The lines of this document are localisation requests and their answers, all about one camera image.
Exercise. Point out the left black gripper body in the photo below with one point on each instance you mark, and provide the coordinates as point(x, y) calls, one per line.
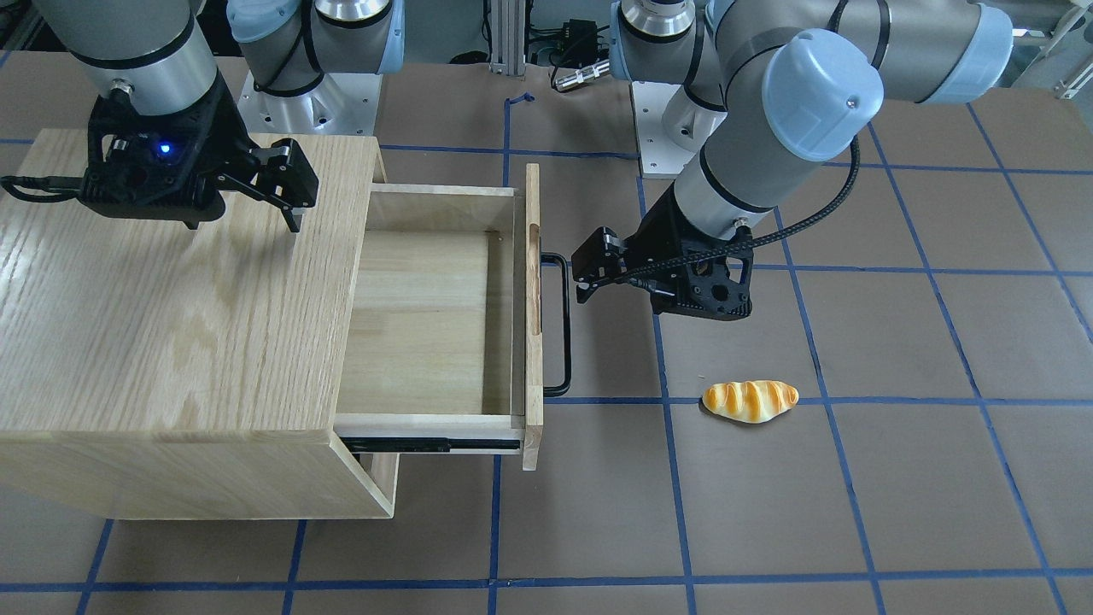
point(656, 237)

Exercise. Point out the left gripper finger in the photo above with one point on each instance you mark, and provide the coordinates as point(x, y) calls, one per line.
point(664, 301)
point(599, 261)

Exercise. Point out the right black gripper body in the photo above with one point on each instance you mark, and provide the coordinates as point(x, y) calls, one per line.
point(224, 137)

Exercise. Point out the black metal drawer handle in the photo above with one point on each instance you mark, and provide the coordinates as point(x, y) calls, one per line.
point(558, 261)

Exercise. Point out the wooden drawer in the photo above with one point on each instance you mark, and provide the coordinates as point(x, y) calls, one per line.
point(445, 352)

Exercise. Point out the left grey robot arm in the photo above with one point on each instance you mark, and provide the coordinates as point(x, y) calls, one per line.
point(796, 81)

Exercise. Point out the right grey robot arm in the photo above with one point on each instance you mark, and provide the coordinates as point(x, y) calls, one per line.
point(157, 50)

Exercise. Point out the light wooden drawer cabinet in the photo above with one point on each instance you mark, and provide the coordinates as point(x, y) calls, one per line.
point(151, 372)

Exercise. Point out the yellow toy bread roll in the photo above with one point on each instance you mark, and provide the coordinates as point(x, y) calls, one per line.
point(750, 402)

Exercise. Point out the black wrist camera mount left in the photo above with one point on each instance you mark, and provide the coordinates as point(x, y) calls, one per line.
point(716, 289)

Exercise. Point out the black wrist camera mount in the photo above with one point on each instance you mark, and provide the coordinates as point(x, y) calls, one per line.
point(716, 289)
point(132, 161)

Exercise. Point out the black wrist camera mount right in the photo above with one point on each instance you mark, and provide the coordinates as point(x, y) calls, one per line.
point(132, 161)

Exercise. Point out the aluminium frame post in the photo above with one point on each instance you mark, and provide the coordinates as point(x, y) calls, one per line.
point(507, 29)

